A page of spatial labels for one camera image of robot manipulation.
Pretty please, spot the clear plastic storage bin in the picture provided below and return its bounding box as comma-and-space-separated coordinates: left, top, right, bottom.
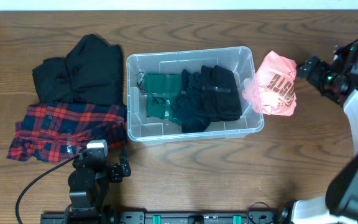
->
126, 46, 264, 144

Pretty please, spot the pink printed t-shirt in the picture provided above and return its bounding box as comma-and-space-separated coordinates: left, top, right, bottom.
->
242, 51, 296, 116

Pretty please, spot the red navy plaid shirt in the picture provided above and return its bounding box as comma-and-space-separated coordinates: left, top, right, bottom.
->
7, 102, 127, 162

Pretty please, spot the dark navy garment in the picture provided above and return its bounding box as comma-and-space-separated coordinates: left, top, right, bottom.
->
172, 69, 211, 134

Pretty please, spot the black cloth with tape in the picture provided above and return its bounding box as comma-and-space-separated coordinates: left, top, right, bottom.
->
200, 65, 242, 122

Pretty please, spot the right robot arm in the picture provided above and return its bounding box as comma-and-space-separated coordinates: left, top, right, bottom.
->
275, 42, 358, 223

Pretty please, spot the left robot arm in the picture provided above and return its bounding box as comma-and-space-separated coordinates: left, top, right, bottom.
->
67, 140, 131, 223

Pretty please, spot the dark green folded garment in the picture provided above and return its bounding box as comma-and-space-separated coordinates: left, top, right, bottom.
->
136, 72, 183, 125

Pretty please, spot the black folded garment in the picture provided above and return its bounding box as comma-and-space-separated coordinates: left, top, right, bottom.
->
32, 34, 124, 105

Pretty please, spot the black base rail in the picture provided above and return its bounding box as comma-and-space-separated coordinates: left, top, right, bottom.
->
40, 210, 291, 224

